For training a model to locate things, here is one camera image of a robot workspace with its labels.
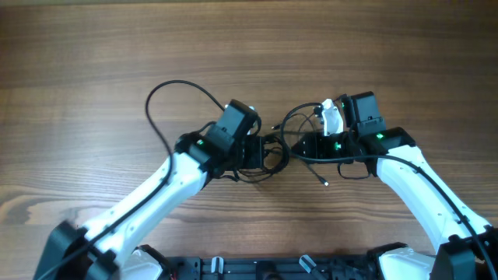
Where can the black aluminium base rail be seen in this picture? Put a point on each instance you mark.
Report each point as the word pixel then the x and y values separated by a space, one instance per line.
pixel 335 267

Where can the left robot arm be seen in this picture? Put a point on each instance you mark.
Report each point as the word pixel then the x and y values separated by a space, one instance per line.
pixel 103 247

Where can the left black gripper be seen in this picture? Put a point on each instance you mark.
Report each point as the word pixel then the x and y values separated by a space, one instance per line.
pixel 257 159

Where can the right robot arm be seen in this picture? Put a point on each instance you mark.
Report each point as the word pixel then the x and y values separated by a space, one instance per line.
pixel 354 131

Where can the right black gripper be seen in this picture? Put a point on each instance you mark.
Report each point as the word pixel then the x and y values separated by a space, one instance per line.
pixel 315 145

